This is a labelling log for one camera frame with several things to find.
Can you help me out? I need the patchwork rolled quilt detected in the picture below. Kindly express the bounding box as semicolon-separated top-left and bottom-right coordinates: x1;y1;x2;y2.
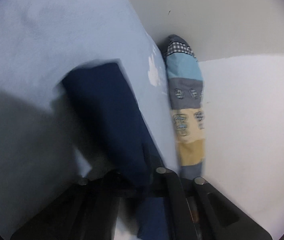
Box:
164;34;205;180

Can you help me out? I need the navy blue garment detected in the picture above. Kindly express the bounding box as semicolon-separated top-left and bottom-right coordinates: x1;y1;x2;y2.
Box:
61;62;169;239

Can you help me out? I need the light blue cloud bedsheet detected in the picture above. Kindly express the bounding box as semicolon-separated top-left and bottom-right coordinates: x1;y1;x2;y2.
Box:
0;0;178;239

